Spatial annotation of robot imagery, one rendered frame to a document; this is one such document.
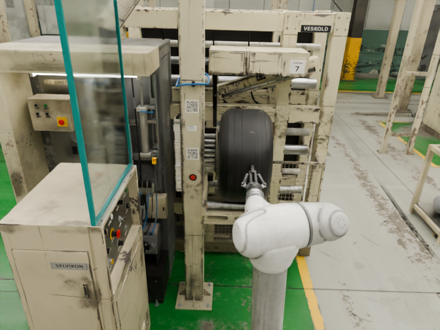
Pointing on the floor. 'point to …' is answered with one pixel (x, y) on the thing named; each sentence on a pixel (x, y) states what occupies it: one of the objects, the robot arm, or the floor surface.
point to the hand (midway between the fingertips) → (252, 171)
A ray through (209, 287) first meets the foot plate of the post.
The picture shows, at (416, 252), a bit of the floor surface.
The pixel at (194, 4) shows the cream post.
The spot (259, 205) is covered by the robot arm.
